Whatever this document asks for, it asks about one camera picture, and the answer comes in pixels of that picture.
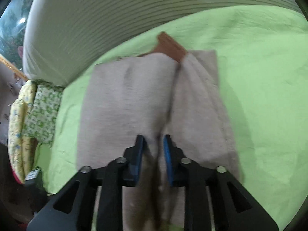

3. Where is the striped grey-white pillow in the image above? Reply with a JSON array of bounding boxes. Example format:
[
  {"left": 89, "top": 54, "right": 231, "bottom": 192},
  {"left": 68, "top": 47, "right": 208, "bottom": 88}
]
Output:
[{"left": 23, "top": 0, "right": 302, "bottom": 87}]

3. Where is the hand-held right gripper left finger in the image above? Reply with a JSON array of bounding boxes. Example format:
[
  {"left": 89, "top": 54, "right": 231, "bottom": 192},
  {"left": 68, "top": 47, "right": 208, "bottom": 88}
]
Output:
[{"left": 26, "top": 134, "right": 147, "bottom": 231}]

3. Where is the beige patterned knit sweater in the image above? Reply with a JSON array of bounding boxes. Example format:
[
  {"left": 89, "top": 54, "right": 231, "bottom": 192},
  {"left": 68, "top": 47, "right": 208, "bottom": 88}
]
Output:
[{"left": 77, "top": 31, "right": 241, "bottom": 231}]

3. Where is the gold framed landscape painting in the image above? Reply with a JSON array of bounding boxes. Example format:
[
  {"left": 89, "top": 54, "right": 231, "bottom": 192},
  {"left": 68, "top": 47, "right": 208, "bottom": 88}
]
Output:
[{"left": 0, "top": 0, "right": 30, "bottom": 80}]

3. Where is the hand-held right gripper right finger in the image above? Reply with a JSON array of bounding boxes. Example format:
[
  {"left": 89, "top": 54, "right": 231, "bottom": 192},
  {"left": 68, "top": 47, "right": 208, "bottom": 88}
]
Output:
[{"left": 163, "top": 134, "right": 280, "bottom": 231}]

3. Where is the yellow printed quilt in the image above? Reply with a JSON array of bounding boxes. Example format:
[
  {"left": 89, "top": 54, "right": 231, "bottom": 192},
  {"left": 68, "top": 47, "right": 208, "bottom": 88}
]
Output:
[{"left": 7, "top": 79, "right": 38, "bottom": 178}]

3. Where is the light green bed sheet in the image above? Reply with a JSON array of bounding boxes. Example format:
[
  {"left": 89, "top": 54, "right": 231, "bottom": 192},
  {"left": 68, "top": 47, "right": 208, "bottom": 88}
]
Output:
[{"left": 36, "top": 5, "right": 305, "bottom": 231}]

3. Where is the green patterned cloth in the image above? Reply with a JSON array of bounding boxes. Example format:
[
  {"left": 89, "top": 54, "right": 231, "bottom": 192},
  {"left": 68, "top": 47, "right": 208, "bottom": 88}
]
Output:
[{"left": 24, "top": 85, "right": 63, "bottom": 143}]

